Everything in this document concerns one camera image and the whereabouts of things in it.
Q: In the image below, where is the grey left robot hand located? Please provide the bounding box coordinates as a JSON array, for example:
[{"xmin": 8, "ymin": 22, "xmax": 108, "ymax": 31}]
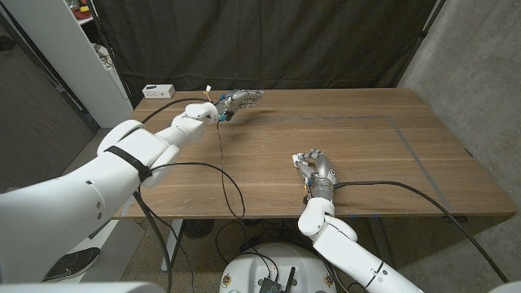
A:
[{"xmin": 213, "ymin": 89, "xmax": 265, "ymax": 122}]

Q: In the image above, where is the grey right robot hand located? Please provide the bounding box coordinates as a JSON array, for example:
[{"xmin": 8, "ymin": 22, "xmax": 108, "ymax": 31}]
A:
[{"xmin": 291, "ymin": 148, "xmax": 339, "ymax": 203}]

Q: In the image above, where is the black curtain backdrop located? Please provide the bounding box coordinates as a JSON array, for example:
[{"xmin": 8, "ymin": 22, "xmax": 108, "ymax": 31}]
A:
[{"xmin": 87, "ymin": 0, "xmax": 447, "ymax": 109}]

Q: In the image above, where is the white power strip box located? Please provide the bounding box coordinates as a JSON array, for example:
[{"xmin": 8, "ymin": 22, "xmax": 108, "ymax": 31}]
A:
[{"xmin": 142, "ymin": 84, "xmax": 177, "ymax": 100}]

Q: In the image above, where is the grey table leg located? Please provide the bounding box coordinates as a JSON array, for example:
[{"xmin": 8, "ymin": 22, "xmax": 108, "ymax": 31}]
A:
[
  {"xmin": 366, "ymin": 217, "xmax": 395, "ymax": 265},
  {"xmin": 160, "ymin": 219, "xmax": 184, "ymax": 273}
]

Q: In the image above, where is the white robot torso base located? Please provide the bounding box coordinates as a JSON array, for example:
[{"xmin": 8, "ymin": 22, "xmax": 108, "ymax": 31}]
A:
[{"xmin": 218, "ymin": 243, "xmax": 338, "ymax": 293}]

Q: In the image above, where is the black antenna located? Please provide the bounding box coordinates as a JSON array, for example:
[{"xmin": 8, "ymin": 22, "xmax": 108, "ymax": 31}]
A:
[{"xmin": 284, "ymin": 266, "xmax": 297, "ymax": 293}]

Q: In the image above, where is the round black floor fan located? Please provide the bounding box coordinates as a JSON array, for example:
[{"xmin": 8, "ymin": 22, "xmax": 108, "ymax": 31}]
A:
[{"xmin": 182, "ymin": 219, "xmax": 216, "ymax": 240}]

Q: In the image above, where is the white shelf cabinet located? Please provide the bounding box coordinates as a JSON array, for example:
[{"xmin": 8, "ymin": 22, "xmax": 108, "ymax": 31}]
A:
[{"xmin": 0, "ymin": 0, "xmax": 135, "ymax": 129}]

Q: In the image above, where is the black sneaker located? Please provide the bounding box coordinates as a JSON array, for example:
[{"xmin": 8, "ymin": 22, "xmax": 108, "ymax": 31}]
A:
[{"xmin": 42, "ymin": 247, "xmax": 101, "ymax": 282}]

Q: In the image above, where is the white robot head cover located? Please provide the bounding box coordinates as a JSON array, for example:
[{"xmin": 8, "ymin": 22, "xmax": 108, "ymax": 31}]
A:
[{"xmin": 0, "ymin": 280, "xmax": 166, "ymax": 293}]

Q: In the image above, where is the thin black left wrist cable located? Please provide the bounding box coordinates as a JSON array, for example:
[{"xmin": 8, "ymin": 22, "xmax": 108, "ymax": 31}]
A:
[{"xmin": 215, "ymin": 120, "xmax": 247, "ymax": 220}]

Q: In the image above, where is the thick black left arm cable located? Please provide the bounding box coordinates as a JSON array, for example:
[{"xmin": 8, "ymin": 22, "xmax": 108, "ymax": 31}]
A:
[{"xmin": 132, "ymin": 97, "xmax": 211, "ymax": 293}]

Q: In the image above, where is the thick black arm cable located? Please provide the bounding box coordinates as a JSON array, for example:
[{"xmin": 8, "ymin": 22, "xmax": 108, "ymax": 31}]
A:
[
  {"xmin": 132, "ymin": 97, "xmax": 211, "ymax": 293},
  {"xmin": 333, "ymin": 181, "xmax": 510, "ymax": 284}
]

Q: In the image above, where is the thin black shoulder cable loop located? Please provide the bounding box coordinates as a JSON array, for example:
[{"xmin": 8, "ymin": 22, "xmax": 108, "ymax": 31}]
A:
[{"xmin": 148, "ymin": 161, "xmax": 247, "ymax": 220}]

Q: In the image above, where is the black floor cable bundle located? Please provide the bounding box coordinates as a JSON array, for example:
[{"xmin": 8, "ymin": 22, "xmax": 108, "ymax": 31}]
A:
[{"xmin": 214, "ymin": 219, "xmax": 306, "ymax": 265}]

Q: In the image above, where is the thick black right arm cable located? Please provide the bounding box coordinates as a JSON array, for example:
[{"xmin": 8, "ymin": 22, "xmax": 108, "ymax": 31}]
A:
[{"xmin": 333, "ymin": 181, "xmax": 510, "ymax": 284}]

